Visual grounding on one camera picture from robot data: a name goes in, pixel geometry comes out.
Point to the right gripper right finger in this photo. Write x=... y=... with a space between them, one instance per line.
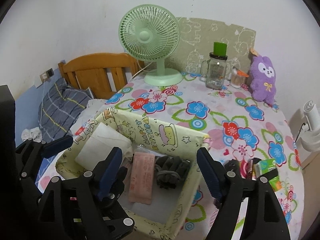
x=264 y=217

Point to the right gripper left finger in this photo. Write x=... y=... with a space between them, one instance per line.
x=86 y=207

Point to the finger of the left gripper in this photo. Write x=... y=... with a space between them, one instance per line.
x=28 y=159

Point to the green tissue pack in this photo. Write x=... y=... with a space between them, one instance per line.
x=268 y=168

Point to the pink paper packet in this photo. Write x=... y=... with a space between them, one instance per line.
x=141 y=181

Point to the white cloth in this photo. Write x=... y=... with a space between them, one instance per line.
x=100 y=144
x=32 y=134

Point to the clear plastic bag pack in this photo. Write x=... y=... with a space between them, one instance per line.
x=144 y=149

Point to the black drawstring pouch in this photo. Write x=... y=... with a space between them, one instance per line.
x=171 y=171

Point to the yellow cartoon tissue pack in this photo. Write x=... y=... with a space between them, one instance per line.
x=246 y=169

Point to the crumpled white cloth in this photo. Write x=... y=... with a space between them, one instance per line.
x=32 y=134

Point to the grey plaid pillow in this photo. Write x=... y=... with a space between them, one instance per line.
x=60 y=108

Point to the white standing fan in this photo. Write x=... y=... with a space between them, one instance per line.
x=309 y=132

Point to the floral tablecloth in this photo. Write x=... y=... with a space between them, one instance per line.
x=238 y=126

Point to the purple plush bunny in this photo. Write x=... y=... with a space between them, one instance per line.
x=263 y=75

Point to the cotton swab container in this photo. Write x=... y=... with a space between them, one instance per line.
x=238 y=78

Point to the glass mason jar mug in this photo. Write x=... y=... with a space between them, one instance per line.
x=213 y=70

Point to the green desk fan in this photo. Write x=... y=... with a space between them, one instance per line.
x=151 y=33

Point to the green cup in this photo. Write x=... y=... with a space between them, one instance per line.
x=219 y=49

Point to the green patterned board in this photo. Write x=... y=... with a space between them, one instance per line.
x=197 y=39

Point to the wall power outlet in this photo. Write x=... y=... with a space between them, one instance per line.
x=47 y=75

